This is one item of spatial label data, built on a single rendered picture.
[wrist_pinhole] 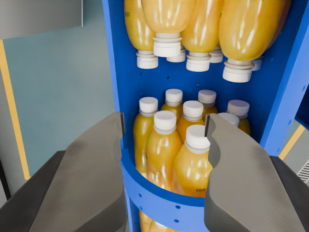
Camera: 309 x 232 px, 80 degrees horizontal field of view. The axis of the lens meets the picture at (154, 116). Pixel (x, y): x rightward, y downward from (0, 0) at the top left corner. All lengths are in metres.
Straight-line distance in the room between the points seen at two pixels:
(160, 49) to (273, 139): 0.18
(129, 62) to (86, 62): 1.19
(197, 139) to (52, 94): 1.60
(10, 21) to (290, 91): 0.88
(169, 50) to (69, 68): 1.39
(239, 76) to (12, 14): 0.82
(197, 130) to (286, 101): 0.12
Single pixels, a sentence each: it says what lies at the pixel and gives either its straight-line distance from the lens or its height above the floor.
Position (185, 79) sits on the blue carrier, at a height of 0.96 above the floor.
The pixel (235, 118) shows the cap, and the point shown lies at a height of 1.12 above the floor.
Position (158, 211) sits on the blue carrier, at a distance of 0.32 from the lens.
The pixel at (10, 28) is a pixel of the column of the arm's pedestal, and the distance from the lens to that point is 0.91.
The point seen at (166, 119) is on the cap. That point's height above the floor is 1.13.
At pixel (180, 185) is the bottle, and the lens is 0.32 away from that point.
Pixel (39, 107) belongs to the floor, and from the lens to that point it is 1.91.
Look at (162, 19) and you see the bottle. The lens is 0.25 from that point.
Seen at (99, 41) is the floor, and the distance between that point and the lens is 1.48.
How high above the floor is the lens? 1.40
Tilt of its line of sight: 61 degrees down
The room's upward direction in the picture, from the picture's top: 174 degrees counter-clockwise
